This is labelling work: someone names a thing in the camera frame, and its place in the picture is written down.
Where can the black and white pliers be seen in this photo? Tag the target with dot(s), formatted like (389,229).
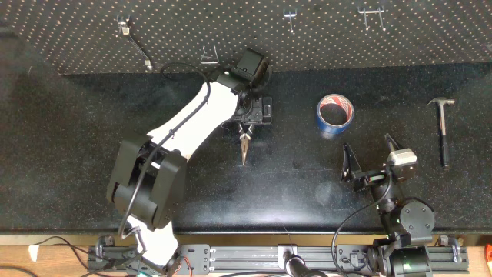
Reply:
(245,146)

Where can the orange object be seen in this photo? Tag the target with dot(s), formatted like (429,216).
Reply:
(489,257)

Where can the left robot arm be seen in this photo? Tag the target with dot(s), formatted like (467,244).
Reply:
(200,115)

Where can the mounting rail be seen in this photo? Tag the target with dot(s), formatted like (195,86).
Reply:
(238,257)

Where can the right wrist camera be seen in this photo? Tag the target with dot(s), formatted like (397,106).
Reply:
(403,161)

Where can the black pegboard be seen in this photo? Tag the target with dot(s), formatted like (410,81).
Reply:
(326,38)

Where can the hammer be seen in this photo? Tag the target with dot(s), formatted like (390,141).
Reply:
(443,127)

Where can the metal hook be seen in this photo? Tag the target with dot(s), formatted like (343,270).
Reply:
(120,17)
(291,23)
(209,62)
(371,11)

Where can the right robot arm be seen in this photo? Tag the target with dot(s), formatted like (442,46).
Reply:
(415,221)

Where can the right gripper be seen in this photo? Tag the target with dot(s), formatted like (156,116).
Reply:
(369,179)

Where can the roll of blue tape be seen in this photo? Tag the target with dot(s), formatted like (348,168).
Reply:
(323,125)

